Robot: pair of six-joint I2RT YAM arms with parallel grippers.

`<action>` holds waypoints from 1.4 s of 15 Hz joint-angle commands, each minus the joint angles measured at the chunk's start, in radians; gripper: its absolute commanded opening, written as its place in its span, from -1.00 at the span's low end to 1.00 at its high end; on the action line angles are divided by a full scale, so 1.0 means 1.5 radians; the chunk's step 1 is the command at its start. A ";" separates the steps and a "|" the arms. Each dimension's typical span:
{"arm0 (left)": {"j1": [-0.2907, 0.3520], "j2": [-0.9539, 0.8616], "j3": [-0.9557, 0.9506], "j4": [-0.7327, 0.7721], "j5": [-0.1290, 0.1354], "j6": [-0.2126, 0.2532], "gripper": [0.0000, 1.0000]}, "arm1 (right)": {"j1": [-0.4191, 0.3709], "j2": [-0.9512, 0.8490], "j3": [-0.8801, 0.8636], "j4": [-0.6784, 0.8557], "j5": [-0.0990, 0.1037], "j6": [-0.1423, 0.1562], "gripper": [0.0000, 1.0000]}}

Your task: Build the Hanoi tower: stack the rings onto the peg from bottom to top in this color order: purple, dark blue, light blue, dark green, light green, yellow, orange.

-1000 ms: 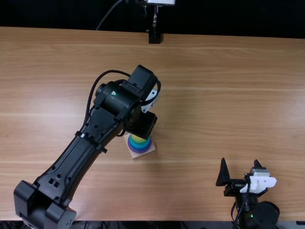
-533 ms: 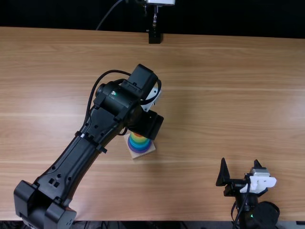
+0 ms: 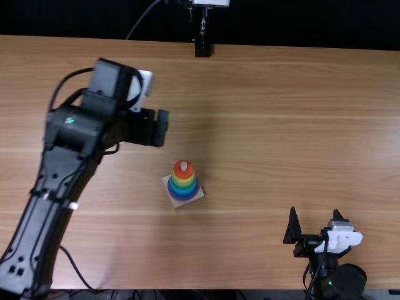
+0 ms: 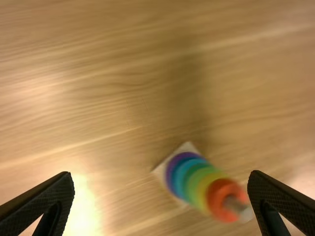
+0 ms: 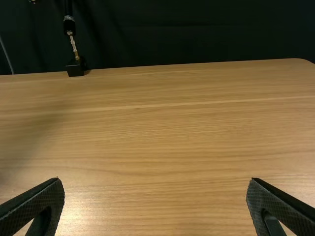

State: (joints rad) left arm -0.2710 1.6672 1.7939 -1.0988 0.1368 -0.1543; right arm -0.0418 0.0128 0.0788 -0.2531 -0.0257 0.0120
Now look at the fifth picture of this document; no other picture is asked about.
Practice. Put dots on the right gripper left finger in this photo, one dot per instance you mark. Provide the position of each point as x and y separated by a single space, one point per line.
22 211

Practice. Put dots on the black clamp stand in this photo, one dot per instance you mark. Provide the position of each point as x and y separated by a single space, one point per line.
75 70

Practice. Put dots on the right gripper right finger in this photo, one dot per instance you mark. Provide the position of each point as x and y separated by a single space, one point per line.
290 214

